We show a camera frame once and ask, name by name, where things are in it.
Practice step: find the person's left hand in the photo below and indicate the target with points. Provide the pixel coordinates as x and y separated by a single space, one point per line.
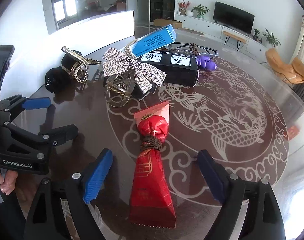
7 183

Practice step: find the black rectangular box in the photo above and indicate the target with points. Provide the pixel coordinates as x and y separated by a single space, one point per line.
180 69

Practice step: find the silver rhinestone bow clip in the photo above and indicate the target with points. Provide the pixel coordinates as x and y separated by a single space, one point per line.
117 62

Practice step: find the brown cardboard box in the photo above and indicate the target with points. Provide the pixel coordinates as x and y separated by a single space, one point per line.
164 22

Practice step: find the orange lounge chair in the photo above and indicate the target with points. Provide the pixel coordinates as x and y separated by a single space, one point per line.
289 73

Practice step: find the blue white medicine box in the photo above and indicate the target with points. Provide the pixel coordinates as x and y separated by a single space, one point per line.
153 41

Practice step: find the gold rhinestone hair clip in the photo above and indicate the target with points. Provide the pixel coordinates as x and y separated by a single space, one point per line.
80 70

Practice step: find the red flower vase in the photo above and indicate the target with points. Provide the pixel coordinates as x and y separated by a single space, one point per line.
183 6

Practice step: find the red candy wrapper pack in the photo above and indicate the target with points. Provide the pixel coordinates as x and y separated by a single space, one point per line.
150 200

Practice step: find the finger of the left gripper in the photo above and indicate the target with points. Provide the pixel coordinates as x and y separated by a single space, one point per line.
52 137
11 107

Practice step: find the green potted plant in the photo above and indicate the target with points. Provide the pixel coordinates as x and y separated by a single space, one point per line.
200 10

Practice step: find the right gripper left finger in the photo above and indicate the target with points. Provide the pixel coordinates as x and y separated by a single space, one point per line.
95 174

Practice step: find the white cardboard sorting box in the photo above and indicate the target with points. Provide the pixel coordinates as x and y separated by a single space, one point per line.
36 51

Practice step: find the white tv cabinet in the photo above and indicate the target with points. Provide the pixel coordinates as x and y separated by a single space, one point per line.
212 30

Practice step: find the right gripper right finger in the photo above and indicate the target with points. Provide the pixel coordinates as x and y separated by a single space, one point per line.
215 176

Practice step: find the wooden bench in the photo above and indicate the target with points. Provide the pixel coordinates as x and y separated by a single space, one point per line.
238 39

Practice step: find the clear frame glasses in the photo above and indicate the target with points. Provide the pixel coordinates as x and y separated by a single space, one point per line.
191 48

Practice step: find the black flat television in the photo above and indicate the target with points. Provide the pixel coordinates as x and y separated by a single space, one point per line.
233 17

